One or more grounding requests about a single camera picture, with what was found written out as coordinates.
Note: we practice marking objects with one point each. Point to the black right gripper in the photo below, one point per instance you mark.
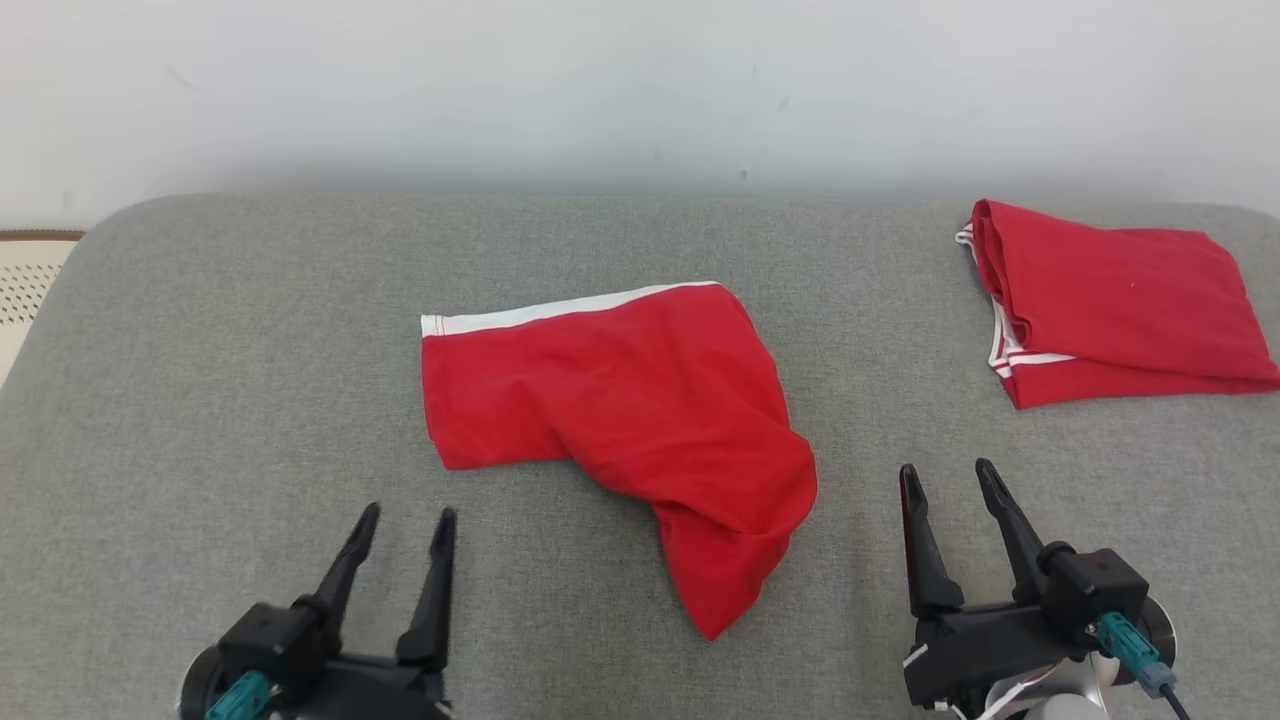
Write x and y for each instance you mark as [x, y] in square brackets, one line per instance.
[980, 650]

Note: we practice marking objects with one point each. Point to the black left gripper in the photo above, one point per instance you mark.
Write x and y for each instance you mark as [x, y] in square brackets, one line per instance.
[380, 695]

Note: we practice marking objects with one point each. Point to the red Bulls basketball jersey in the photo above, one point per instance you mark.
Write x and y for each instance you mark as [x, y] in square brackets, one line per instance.
[1120, 290]

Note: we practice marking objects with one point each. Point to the red shorts with white trim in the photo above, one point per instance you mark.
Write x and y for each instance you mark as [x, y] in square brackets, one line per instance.
[620, 390]

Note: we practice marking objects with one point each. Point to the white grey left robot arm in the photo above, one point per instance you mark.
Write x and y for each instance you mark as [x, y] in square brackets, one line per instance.
[198, 690]

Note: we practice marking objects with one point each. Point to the grey fabric sofa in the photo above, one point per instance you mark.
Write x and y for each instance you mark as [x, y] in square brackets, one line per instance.
[250, 400]

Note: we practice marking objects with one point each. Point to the cream perforated laundry basket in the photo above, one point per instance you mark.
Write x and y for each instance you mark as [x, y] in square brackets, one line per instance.
[25, 285]

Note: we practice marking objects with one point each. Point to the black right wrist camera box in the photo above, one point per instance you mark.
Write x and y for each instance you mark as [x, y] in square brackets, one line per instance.
[1100, 585]

